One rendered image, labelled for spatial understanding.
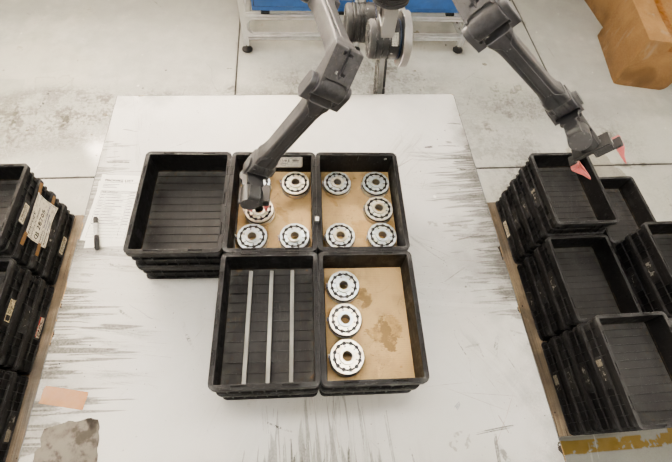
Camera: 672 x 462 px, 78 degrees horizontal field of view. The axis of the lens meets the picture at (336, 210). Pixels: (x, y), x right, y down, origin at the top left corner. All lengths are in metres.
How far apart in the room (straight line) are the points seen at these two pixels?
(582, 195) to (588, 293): 0.48
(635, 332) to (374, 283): 1.18
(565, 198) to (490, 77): 1.50
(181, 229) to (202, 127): 0.60
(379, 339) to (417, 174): 0.78
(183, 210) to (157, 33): 2.35
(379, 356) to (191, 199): 0.85
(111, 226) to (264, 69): 1.89
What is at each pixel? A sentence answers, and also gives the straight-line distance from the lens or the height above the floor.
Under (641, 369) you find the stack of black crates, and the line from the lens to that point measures 2.11.
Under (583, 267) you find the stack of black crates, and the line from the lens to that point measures 2.30.
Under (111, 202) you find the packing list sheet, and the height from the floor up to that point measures 0.70.
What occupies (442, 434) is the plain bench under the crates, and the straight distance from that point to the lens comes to 1.49.
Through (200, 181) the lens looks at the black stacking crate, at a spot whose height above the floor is 0.83.
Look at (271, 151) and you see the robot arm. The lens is 1.17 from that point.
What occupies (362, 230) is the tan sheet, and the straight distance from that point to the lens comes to 1.48.
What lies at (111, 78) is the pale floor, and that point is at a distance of 3.45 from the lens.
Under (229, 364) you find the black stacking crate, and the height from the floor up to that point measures 0.83.
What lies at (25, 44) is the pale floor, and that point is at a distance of 3.99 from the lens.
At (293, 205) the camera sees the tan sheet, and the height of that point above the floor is 0.83.
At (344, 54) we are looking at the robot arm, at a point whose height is 1.50.
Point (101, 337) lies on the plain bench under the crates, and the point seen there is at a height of 0.70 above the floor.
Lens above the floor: 2.12
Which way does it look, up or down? 59 degrees down
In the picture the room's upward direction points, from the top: 7 degrees clockwise
